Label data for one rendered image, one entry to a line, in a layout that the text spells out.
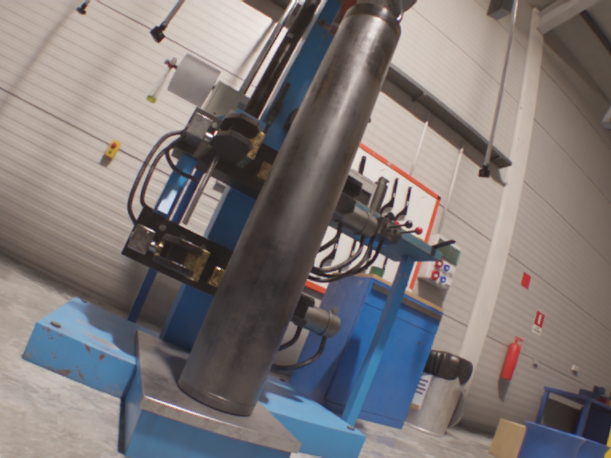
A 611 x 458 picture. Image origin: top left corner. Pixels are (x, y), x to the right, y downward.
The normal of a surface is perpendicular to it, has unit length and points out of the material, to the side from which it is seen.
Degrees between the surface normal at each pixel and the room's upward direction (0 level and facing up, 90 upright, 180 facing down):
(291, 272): 90
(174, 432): 90
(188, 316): 90
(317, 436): 90
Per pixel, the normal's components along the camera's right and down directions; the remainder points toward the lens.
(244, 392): 0.62, 0.06
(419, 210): 0.40, -0.07
